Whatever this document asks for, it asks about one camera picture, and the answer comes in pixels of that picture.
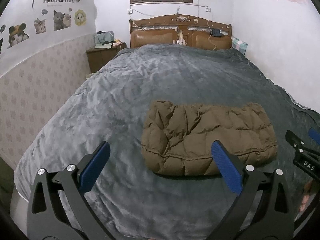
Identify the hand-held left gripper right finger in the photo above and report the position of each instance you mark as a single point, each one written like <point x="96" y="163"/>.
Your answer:
<point x="225" y="166"/>

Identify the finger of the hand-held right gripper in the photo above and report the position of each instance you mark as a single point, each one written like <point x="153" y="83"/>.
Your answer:
<point x="315" y="136"/>
<point x="295" y="140"/>

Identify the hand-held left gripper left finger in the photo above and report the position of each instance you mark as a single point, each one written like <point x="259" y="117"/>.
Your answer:
<point x="96" y="165"/>

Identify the brown puffer jacket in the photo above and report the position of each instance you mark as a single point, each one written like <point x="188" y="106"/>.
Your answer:
<point x="200" y="130"/>

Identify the person's right hand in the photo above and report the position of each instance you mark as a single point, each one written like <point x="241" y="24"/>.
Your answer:
<point x="307" y="195"/>

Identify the grey fleece blanket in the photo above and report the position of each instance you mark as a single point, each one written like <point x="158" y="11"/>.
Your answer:
<point x="150" y="80"/>

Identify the wooden nightstand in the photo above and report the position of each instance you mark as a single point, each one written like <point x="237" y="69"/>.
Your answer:
<point x="100" y="57"/>

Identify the checkered pillow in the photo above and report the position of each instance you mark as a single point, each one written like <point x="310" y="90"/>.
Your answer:
<point x="238" y="45"/>

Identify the pink box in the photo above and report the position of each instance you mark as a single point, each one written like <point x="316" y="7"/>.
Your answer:
<point x="117" y="43"/>

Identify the black device on headboard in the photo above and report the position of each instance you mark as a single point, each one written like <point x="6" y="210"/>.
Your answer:
<point x="216" y="32"/>

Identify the wooden padded headboard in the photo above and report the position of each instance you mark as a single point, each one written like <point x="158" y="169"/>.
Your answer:
<point x="155" y="38"/>

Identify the yellow flower cat sticker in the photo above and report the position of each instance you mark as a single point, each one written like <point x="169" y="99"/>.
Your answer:
<point x="80" y="17"/>

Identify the grey cats wall sticker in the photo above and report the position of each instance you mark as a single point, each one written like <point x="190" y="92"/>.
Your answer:
<point x="61" y="20"/>

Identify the tabby kitten wall sticker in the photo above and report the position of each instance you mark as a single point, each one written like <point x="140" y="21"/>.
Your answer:
<point x="40" y="26"/>

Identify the calico cat wall sticker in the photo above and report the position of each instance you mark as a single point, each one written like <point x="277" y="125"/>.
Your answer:
<point x="17" y="35"/>

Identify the lettering wall sticker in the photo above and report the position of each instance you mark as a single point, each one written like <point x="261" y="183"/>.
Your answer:
<point x="60" y="0"/>

